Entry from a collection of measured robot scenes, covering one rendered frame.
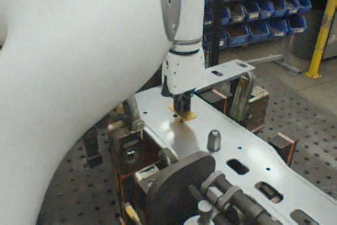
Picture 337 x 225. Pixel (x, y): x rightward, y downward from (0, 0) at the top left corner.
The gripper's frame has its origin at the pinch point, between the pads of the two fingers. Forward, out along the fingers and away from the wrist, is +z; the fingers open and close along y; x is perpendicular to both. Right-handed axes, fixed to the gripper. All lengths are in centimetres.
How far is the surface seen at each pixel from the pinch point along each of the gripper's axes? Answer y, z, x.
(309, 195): 5.6, 5.2, -34.4
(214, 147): -1.1, 4.0, -14.0
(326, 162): 53, 36, -18
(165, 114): -1.9, 5.3, 5.1
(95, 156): -16.1, 31.1, 28.6
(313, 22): 275, 61, 125
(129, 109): -15.7, -5.4, -1.9
